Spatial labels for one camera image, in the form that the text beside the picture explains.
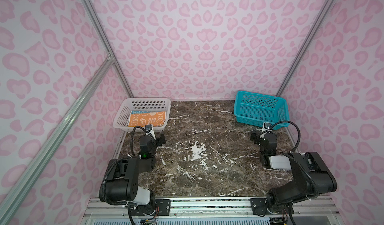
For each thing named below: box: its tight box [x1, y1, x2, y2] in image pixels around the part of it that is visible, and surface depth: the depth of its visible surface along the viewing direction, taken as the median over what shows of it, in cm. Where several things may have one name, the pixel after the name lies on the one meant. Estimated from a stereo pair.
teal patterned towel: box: [130, 110, 151, 114], surface depth 109 cm
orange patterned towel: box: [128, 111, 167, 127], surface depth 105 cm
